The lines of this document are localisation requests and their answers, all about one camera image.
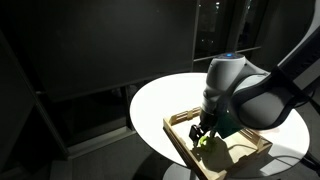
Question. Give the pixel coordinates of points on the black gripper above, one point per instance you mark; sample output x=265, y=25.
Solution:
x=207, y=122

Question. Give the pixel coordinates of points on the green camera mount box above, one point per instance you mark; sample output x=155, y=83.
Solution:
x=226, y=126

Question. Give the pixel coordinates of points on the white table pedestal base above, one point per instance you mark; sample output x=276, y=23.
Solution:
x=177, y=172

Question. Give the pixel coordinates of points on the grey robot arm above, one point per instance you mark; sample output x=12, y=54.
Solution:
x=239, y=94

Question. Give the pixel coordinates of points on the wooden slatted tray box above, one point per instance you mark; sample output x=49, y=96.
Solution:
x=213, y=158

